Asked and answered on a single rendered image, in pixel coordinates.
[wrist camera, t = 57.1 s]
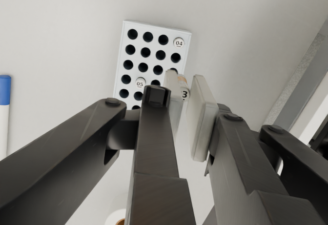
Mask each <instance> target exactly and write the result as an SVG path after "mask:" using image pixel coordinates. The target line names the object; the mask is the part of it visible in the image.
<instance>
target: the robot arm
mask: <svg viewBox="0 0 328 225"><path fill-rule="evenodd" d="M183 104H184V101H183V97H182V93H181V89H180V85H179V80H178V76H177V72H175V70H170V69H168V70H167V71H165V76H164V83H163V86H158V85H146V86H145V87H144V90H143V98H142V104H141V108H139V109H135V110H126V106H127V104H126V103H125V102H123V101H121V100H118V99H116V98H105V99H100V100H98V101H96V102H95V103H93V104H92V105H90V106H89V107H87V108H85V109H84V110H82V111H80V112H79V113H77V114H76V115H74V116H72V117H71V118H69V119H67V120H66V121H64V122H62V123H61V124H59V125H57V126H56V127H54V128H53V129H51V130H49V131H48V132H46V133H44V134H43V135H41V136H40V137H38V138H36V139H35V140H33V141H32V142H30V143H28V144H27V145H25V146H24V147H22V148H20V149H19V150H17V151H15V152H14V153H12V154H11V155H9V156H7V157H6V158H4V159H2V160H1V161H0V225H65V224H66V223H67V221H68V220H69V219H70V218H71V216H72V215H73V214H74V213H75V211H76V210H77V209H78V208H79V206H80V205H81V204H82V203H83V201H84V200H85V199H86V197H87V196H88V195H89V194H90V192H91V191H92V190H93V189H94V187H95V186H96V185H97V184H98V182H99V181H100V180H101V178H102V177H103V176H104V175H105V173H106V172H107V171H108V170H109V168H110V167H111V166H112V164H113V163H114V162H115V161H116V159H117V158H118V157H119V154H120V150H134V152H133V160H132V167H131V175H130V183H129V191H128V198H127V206H126V213H125V221H124V225H196V220H195V215H194V211H193V206H192V201H191V196H190V191H189V187H188V182H187V179H184V178H180V176H179V171H178V164H177V158H176V152H175V141H176V137H177V132H178V127H179V123H180V118H181V113H182V108H183ZM185 114H186V122H187V130H188V138H189V146H190V154H191V158H192V159H193V161H197V162H204V161H206V159H207V155H208V151H209V152H210V154H209V157H208V161H207V165H206V169H205V174H204V176H205V177H206V175H207V174H209V177H210V182H211V188H212V194H213V200H214V205H215V211H216V217H217V223H218V225H328V160H326V159H325V158H324V157H322V156H321V155H319V154H318V153H317V152H315V151H314V150H313V149H311V148H310V147H309V146H307V145H306V144H304V143H303V142H302V141H300V140H299V139H298V138H296V137H295V136H293V135H292V134H291V133H289V132H288V131H286V130H284V129H282V128H281V127H280V126H277V125H273V124H272V125H269V124H264V125H262V127H261V131H260V132H257V131H253V130H250V128H249V126H248V125H247V123H246V121H245V120H244V119H243V118H242V117H239V116H238V115H236V114H233V113H232V112H231V110H230V108H229V107H227V106H226V105H224V104H220V103H216V101H215V99H214V97H213V95H212V93H211V91H210V88H209V86H208V84H207V82H206V80H205V78H204V77H203V75H197V74H195V76H193V80H192V85H191V90H190V98H189V99H188V103H187V108H186V113H185ZM282 160H283V168H282V171H281V174H280V175H279V174H278V170H279V167H280V164H281V161H282Z"/></svg>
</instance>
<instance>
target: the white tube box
mask: <svg viewBox="0 0 328 225"><path fill-rule="evenodd" d="M191 35H192V33H191V32H190V31H187V30H182V29H177V28H171V27H166V26H161V25H155V24H150V23H145V22H139V21H134V20H123V24H122V32H121V39H120V47H119V54H118V61H117V69H116V76H115V84H114V91H113V98H116V99H118V100H121V101H123V102H125V103H126V104H127V106H126V110H135V109H139V108H141V104H142V98H143V92H144V88H143V89H137V88H136V86H135V82H136V80H137V79H138V78H139V77H143V78H144V79H145V80H146V81H145V86H146V85H158V86H163V83H164V76H165V71H167V70H168V69H170V70H175V72H177V74H184V71H185V64H186V59H187V55H188V50H189V45H190V40H191ZM178 37H179V38H181V39H182V40H183V41H184V46H183V48H181V49H177V48H176V47H175V46H174V40H175V39H176V38H178Z"/></svg>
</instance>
